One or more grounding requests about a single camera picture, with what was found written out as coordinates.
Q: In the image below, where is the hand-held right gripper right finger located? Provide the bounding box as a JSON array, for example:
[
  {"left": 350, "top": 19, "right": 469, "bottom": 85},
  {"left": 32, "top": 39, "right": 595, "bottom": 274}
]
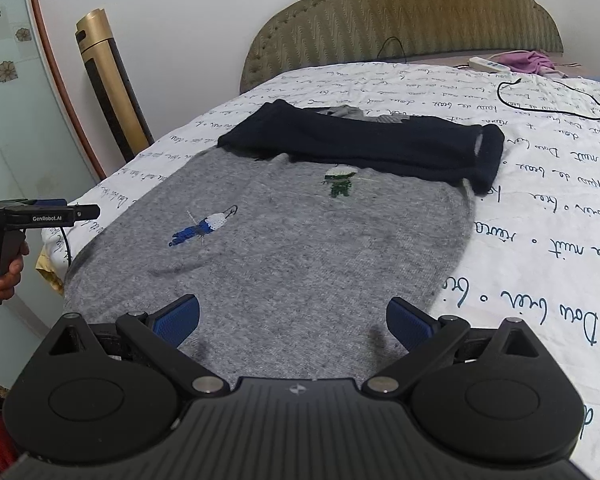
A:
[{"left": 362, "top": 296, "right": 551, "bottom": 401}]

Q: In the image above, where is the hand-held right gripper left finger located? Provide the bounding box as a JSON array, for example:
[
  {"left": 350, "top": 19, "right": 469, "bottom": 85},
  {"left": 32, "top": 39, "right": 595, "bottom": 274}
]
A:
[{"left": 45, "top": 294, "right": 231, "bottom": 401}]

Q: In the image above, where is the grey sweater with navy sleeves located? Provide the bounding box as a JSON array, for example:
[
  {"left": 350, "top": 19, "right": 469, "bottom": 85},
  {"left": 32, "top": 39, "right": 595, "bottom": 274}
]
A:
[{"left": 62, "top": 99, "right": 506, "bottom": 386}]

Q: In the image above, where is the person's left hand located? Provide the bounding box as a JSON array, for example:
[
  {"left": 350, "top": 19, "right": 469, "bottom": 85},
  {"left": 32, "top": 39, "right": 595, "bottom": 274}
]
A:
[{"left": 0, "top": 240, "right": 31, "bottom": 302}]

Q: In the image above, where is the yellow cloth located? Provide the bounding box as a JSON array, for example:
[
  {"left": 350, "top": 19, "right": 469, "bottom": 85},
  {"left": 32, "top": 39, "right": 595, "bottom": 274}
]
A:
[{"left": 36, "top": 252, "right": 66, "bottom": 295}]

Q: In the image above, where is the glass door with flower decals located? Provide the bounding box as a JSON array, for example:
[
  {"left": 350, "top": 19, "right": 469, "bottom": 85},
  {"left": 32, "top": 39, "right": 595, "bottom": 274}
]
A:
[{"left": 0, "top": 0, "right": 106, "bottom": 376}]

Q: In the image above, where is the gold tower air conditioner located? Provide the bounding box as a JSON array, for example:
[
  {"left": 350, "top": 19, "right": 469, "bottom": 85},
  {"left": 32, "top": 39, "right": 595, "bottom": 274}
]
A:
[{"left": 75, "top": 8, "right": 156, "bottom": 163}]

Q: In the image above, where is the white printed bed sheet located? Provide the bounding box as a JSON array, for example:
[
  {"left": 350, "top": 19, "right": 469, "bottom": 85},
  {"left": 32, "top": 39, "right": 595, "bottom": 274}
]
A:
[{"left": 35, "top": 62, "right": 600, "bottom": 480}]

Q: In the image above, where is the white power strip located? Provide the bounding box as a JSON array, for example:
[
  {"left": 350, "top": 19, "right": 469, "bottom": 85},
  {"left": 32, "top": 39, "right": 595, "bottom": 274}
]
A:
[{"left": 469, "top": 56, "right": 510, "bottom": 73}]

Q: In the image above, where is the purple cloth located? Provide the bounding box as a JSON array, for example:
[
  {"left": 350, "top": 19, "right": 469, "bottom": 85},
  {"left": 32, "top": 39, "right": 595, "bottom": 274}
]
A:
[{"left": 502, "top": 50, "right": 563, "bottom": 75}]

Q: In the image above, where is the olive padded headboard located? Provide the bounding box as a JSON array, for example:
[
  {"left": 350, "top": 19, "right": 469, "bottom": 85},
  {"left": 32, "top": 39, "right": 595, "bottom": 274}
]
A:
[{"left": 240, "top": 0, "right": 565, "bottom": 95}]

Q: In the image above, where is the thin black cable loop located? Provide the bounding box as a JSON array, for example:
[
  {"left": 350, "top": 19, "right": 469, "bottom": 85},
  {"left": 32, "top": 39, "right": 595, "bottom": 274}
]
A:
[{"left": 497, "top": 77, "right": 600, "bottom": 122}]

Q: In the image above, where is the black cable at headboard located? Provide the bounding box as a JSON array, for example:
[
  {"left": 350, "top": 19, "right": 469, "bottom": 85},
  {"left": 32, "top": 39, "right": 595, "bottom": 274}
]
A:
[{"left": 377, "top": 36, "right": 406, "bottom": 63}]

